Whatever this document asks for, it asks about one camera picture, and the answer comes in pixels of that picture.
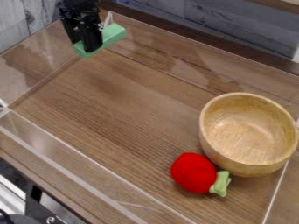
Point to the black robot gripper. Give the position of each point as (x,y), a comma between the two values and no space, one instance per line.
(86,29)

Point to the green rectangular block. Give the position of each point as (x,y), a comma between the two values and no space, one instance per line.
(112,33)

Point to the light wooden bowl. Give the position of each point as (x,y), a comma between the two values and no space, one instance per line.
(248,134)

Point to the red plush tomato toy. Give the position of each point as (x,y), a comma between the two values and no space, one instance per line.
(195,174)

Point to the black table clamp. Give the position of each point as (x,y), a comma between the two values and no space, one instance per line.
(36,210)

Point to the clear acrylic corner bracket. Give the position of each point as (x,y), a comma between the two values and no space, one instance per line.
(108,20)

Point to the clear acrylic tray wall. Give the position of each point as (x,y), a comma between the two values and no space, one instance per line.
(86,186)

